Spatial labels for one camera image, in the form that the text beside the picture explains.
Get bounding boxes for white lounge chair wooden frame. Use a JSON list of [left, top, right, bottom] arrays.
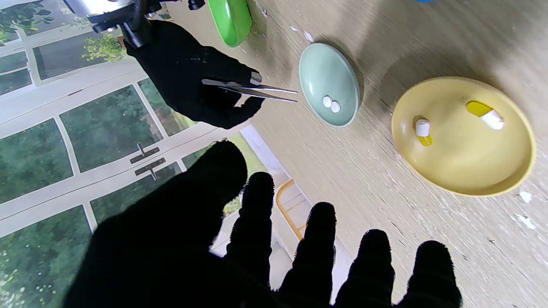
[[275, 179, 307, 240]]

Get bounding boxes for yellow plastic dish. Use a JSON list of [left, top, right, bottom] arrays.
[[391, 77, 536, 197]]

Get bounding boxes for black door handle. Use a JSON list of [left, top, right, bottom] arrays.
[[135, 157, 167, 180], [130, 142, 161, 164]]

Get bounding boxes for metal tweezers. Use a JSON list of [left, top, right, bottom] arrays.
[[201, 78, 299, 103]]

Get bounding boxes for pale green ceramic bowl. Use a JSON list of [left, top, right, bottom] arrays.
[[298, 43, 361, 127]]

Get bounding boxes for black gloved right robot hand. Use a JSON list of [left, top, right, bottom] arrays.
[[124, 19, 265, 130]]

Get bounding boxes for terracotta potted plant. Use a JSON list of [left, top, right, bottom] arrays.
[[81, 34, 127, 63]]

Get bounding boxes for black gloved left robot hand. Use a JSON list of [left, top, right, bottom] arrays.
[[64, 140, 463, 308]]

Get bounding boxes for dark leafy branch plant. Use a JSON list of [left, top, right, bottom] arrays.
[[0, 0, 56, 43]]

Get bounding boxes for yellow and white capsule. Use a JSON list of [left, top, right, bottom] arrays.
[[466, 101, 505, 130], [414, 118, 433, 147]]

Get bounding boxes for green plastic dish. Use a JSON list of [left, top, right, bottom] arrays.
[[207, 0, 253, 47]]

